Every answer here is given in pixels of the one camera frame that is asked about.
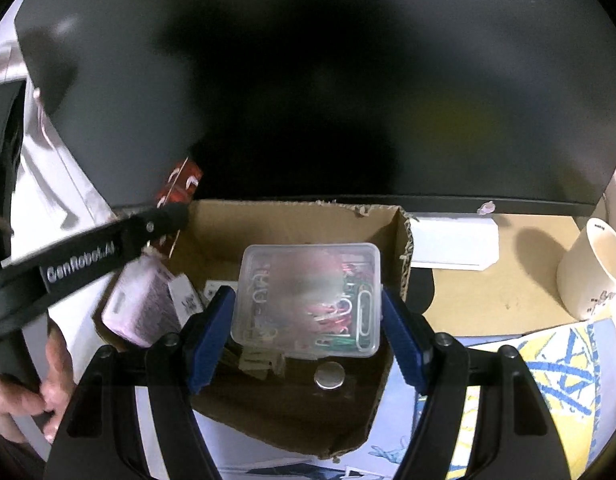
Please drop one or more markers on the small beige packet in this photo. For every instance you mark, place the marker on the small beige packet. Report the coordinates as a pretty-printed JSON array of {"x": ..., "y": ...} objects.
[{"x": 258, "y": 362}]

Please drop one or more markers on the clear box of paper clips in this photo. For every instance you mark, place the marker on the clear box of paper clips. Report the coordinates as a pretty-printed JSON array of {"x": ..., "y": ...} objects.
[{"x": 298, "y": 300}]

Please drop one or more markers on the person's left hand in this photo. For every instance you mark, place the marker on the person's left hand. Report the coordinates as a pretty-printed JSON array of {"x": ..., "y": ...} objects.
[{"x": 62, "y": 375}]

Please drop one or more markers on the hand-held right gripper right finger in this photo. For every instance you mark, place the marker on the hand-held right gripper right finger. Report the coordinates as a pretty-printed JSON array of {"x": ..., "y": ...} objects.
[{"x": 403, "y": 340}]

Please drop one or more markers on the yellow and blue cloth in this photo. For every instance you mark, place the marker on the yellow and blue cloth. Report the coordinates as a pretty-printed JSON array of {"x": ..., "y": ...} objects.
[{"x": 563, "y": 360}]

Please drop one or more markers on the brown cardboard box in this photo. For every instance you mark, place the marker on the brown cardboard box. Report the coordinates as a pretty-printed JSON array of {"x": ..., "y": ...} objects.
[{"x": 288, "y": 410}]

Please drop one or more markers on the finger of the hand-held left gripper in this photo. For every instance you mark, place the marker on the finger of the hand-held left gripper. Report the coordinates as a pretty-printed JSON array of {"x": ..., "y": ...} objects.
[{"x": 152, "y": 230}]

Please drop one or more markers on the black monitor base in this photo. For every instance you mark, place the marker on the black monitor base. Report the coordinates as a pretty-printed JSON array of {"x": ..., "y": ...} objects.
[{"x": 424, "y": 290}]

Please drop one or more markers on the white rectangular box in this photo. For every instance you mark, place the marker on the white rectangular box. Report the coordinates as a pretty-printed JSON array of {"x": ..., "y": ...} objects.
[{"x": 453, "y": 242}]

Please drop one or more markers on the black computer monitor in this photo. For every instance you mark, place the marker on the black computer monitor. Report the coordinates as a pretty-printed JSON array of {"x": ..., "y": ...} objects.
[{"x": 338, "y": 85}]

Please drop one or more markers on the silver button cell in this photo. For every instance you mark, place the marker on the silver button cell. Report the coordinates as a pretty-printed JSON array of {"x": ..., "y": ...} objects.
[{"x": 329, "y": 376}]

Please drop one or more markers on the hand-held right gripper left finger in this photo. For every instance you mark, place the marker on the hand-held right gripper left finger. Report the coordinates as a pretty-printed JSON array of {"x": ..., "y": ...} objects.
[{"x": 210, "y": 335}]

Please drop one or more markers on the pink tissue pack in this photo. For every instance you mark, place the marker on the pink tissue pack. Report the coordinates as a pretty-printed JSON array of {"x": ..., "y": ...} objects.
[{"x": 142, "y": 300}]

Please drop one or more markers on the red patterned packet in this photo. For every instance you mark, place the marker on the red patterned packet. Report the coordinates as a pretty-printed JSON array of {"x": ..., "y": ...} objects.
[{"x": 185, "y": 180}]

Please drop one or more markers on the cream mug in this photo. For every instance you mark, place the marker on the cream mug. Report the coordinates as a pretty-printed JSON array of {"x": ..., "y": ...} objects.
[{"x": 583, "y": 275}]

